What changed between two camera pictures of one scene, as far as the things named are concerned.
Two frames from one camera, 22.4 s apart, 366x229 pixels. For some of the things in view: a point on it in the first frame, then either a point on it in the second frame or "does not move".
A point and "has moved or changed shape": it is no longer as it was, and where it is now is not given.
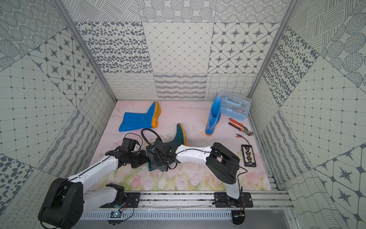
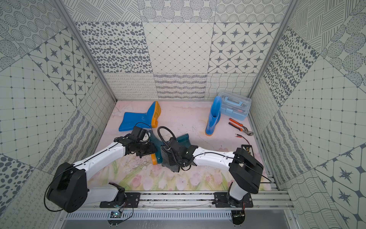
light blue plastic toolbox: [234, 106] does not move
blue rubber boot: [214, 115] does not move
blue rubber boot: [135, 121] does not move
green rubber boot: [180, 140] has moved or changed shape
